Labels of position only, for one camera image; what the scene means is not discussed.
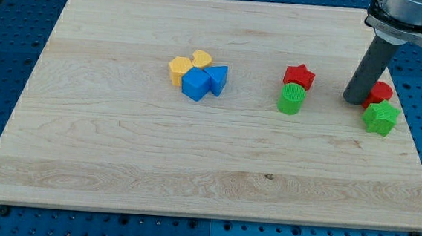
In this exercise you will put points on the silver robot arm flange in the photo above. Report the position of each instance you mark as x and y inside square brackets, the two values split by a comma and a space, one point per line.
[396, 21]

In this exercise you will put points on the red star block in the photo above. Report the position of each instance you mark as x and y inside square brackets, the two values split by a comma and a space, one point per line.
[299, 75]

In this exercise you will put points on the green star block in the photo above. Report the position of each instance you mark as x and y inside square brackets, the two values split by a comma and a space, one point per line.
[380, 118]

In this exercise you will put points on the blue cube block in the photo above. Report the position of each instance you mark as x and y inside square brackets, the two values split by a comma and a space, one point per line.
[195, 83]

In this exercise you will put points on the blue triangle block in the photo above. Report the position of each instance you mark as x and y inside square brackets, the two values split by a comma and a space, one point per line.
[218, 78]

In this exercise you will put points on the yellow heart block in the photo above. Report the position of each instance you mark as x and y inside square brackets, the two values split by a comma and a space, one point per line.
[201, 59]

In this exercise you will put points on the yellow hexagon block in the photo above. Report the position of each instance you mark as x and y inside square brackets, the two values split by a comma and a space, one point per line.
[177, 68]

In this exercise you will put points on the wooden board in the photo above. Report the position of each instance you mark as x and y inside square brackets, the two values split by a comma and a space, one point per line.
[100, 126]

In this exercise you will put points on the green cylinder block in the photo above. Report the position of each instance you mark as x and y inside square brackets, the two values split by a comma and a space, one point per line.
[291, 98]

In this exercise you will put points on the red cylinder block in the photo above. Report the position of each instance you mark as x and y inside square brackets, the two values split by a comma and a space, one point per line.
[381, 91]

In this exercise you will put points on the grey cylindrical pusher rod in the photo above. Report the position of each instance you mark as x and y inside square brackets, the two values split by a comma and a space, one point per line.
[374, 62]

